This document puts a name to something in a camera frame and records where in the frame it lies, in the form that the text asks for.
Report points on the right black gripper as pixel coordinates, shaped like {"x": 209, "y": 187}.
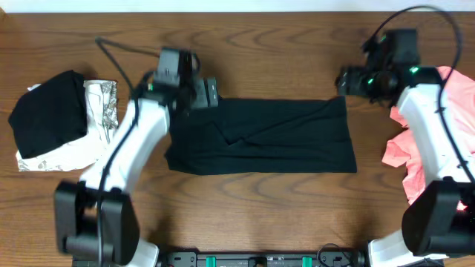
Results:
{"x": 352, "y": 80}

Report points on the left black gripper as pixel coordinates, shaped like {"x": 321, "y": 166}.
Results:
{"x": 200, "y": 99}

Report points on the black t-shirt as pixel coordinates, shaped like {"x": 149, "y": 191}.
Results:
{"x": 265, "y": 136}

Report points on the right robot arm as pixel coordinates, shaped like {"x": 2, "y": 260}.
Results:
{"x": 440, "y": 222}

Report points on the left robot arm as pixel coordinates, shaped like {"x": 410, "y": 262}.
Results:
{"x": 94, "y": 217}

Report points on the pink t-shirt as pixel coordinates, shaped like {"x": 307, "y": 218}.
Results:
{"x": 402, "y": 150}

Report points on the white patterned folded garment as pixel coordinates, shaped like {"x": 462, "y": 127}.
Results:
{"x": 101, "y": 104}

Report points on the folded black garment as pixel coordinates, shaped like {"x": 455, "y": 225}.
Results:
{"x": 50, "y": 115}

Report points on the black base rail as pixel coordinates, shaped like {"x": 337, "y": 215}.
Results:
{"x": 331, "y": 258}

